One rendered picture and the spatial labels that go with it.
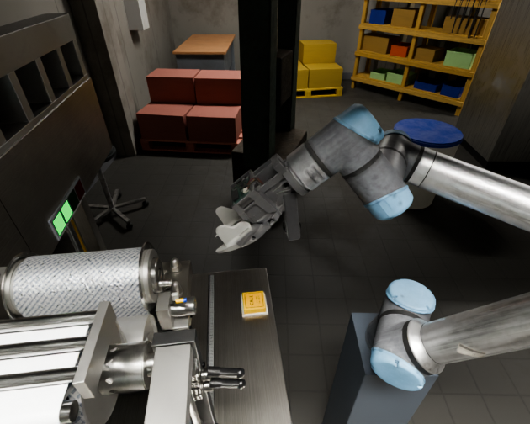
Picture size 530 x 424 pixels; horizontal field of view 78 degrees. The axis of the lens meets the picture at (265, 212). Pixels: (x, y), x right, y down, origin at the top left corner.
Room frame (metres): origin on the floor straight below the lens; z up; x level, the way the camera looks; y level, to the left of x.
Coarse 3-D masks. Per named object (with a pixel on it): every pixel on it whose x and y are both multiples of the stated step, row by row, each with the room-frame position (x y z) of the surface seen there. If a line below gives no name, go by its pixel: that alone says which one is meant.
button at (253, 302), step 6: (246, 294) 0.69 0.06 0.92; (252, 294) 0.69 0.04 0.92; (258, 294) 0.69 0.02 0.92; (246, 300) 0.66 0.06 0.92; (252, 300) 0.66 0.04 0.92; (258, 300) 0.66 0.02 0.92; (264, 300) 0.66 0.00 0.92; (246, 306) 0.64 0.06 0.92; (252, 306) 0.64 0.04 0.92; (258, 306) 0.64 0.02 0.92; (264, 306) 0.64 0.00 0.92; (246, 312) 0.63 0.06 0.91; (252, 312) 0.63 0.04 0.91; (258, 312) 0.63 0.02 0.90
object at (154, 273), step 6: (156, 258) 0.50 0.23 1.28; (156, 264) 0.48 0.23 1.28; (150, 270) 0.46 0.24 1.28; (156, 270) 0.47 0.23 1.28; (162, 270) 0.51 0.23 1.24; (150, 276) 0.45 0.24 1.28; (156, 276) 0.46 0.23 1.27; (162, 276) 0.50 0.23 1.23; (156, 282) 0.45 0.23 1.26; (156, 288) 0.44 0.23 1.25
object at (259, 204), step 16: (272, 160) 0.50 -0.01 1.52; (256, 176) 0.49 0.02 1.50; (272, 176) 0.49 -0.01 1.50; (288, 176) 0.47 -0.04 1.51; (240, 192) 0.48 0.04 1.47; (256, 192) 0.45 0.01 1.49; (272, 192) 0.48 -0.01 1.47; (288, 192) 0.48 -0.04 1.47; (304, 192) 0.46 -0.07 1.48; (240, 208) 0.45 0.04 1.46; (256, 208) 0.46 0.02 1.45; (272, 208) 0.45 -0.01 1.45; (272, 224) 0.45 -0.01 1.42
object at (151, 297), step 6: (150, 252) 0.49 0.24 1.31; (156, 252) 0.53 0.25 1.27; (144, 258) 0.47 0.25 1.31; (150, 258) 0.48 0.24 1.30; (144, 264) 0.46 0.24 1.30; (150, 264) 0.47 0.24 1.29; (144, 270) 0.45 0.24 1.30; (12, 276) 0.43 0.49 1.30; (144, 276) 0.44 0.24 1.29; (12, 282) 0.42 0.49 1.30; (144, 282) 0.43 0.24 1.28; (150, 282) 0.44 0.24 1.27; (12, 288) 0.41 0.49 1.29; (144, 288) 0.43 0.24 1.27; (150, 288) 0.43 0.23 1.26; (12, 294) 0.40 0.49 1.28; (150, 294) 0.42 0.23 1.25; (156, 294) 0.46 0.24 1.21; (12, 300) 0.40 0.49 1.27; (150, 300) 0.42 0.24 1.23; (156, 300) 0.45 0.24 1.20
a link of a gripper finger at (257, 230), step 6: (252, 228) 0.45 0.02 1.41; (258, 228) 0.44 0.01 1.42; (264, 228) 0.44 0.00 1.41; (246, 234) 0.45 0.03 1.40; (252, 234) 0.44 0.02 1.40; (258, 234) 0.44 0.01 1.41; (240, 240) 0.44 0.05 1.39; (246, 240) 0.44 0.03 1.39; (252, 240) 0.44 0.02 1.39; (240, 246) 0.44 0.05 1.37
